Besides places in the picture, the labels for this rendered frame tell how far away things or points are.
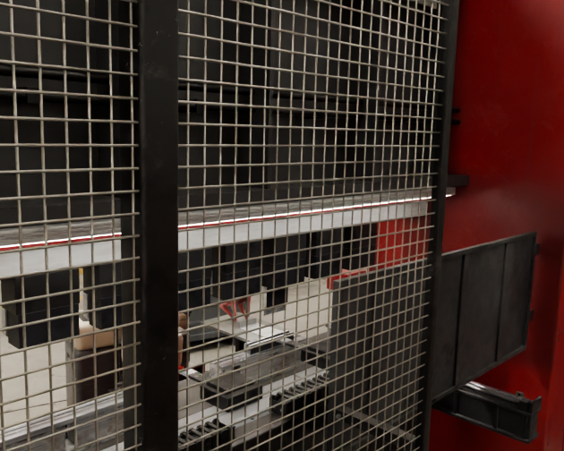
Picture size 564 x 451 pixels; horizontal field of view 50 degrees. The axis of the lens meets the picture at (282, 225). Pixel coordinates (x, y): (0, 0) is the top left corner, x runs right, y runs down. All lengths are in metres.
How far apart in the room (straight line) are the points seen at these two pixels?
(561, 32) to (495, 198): 0.62
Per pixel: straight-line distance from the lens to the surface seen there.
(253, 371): 1.96
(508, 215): 2.43
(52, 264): 1.46
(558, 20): 2.40
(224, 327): 2.11
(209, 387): 1.59
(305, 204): 1.66
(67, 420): 1.61
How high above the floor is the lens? 1.67
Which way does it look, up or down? 9 degrees down
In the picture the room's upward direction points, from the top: 2 degrees clockwise
